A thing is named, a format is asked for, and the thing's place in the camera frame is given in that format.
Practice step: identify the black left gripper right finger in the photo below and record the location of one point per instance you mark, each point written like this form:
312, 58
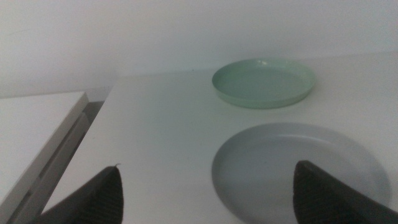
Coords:
323, 199

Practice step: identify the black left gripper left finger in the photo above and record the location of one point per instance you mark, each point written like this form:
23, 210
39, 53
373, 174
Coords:
99, 199

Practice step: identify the mint green shallow bowl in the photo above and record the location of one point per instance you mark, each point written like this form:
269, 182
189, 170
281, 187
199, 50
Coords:
264, 84

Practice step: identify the grey shallow bowl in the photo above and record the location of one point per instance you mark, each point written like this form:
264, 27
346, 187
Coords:
258, 161

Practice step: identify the white side table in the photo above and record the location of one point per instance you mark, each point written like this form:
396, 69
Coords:
25, 130

